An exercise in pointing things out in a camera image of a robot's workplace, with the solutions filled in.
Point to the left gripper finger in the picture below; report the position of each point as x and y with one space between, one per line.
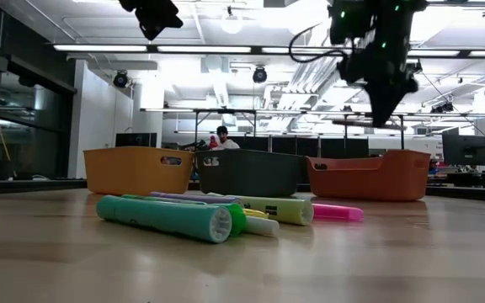
153 29

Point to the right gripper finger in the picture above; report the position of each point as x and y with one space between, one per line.
385 107

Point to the pink highlighter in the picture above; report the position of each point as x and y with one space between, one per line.
337 212

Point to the pale yellow-green highlighter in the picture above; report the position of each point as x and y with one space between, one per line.
280 209

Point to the yellow highlighter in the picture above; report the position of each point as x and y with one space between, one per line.
255 213

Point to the lavender Sharpie highlighter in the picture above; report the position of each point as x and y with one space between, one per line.
192 198

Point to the green highlighter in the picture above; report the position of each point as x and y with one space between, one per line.
238 219

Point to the teal highlighter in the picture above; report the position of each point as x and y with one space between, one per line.
162 216

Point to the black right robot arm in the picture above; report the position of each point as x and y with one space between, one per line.
390 21

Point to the long ceiling light fixture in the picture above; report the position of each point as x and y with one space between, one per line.
112 48

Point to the small black track lights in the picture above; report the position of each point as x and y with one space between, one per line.
442 107

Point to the orange plastic bin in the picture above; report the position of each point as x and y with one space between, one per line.
373 181

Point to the white round ceiling lamp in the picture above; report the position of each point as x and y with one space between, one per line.
232 24

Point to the black computer monitor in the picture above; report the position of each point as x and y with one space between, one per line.
465 149

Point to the cluttered background desk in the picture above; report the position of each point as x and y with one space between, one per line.
470 177

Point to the wide dark monitor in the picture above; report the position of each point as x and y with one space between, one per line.
136 139

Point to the black background device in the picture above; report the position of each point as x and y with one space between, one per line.
196 145

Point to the small red object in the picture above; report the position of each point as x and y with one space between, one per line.
213 142

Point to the person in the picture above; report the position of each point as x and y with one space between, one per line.
227 143

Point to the yellow plastic bin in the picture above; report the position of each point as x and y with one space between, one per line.
133 172

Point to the dark teal plastic bin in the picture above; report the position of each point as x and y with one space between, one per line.
246 172

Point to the black aluminium table frame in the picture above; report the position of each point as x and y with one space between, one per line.
36 185

